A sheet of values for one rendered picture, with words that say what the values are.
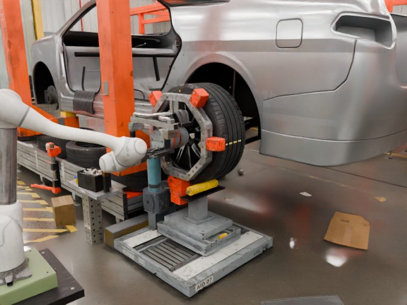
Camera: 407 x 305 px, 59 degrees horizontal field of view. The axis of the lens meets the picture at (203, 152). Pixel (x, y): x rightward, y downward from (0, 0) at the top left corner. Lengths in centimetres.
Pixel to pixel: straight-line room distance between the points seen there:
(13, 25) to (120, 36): 194
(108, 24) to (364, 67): 156
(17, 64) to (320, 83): 317
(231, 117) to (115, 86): 82
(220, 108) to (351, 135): 75
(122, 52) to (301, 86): 119
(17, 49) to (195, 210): 265
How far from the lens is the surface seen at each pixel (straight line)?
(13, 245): 185
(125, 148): 167
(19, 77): 429
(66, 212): 320
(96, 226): 281
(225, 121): 215
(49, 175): 403
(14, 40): 429
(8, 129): 191
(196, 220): 256
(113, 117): 256
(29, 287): 187
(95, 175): 257
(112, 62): 251
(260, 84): 226
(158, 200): 262
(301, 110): 211
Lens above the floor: 133
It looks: 14 degrees down
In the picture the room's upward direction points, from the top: straight up
